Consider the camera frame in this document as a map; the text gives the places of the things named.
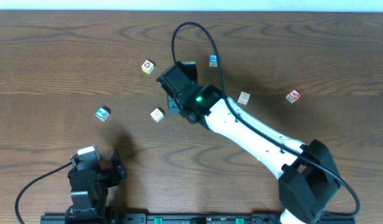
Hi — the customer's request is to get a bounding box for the yellow edged picture block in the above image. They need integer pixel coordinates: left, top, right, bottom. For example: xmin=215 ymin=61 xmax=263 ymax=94
xmin=141 ymin=60 xmax=155 ymax=75

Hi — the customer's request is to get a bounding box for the dragonfly picture wooden block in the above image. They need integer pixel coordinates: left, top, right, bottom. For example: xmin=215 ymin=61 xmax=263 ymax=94
xmin=150 ymin=108 xmax=164 ymax=123

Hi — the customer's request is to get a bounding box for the red letter A block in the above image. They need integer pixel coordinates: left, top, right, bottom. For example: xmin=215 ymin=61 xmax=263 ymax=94
xmin=286 ymin=89 xmax=301 ymax=103

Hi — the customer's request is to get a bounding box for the blue letter P block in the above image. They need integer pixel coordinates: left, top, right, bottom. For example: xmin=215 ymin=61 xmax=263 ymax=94
xmin=209 ymin=54 xmax=217 ymax=67

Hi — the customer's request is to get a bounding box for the plain picture wooden block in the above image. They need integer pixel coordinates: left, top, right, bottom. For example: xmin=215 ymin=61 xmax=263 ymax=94
xmin=237 ymin=91 xmax=250 ymax=105

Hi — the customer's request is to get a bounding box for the blue number 2 block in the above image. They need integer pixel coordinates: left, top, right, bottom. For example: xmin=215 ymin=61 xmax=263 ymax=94
xmin=95 ymin=106 xmax=110 ymax=121

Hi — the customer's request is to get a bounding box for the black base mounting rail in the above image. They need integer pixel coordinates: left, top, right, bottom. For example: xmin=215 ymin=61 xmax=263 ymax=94
xmin=40 ymin=213 xmax=356 ymax=224

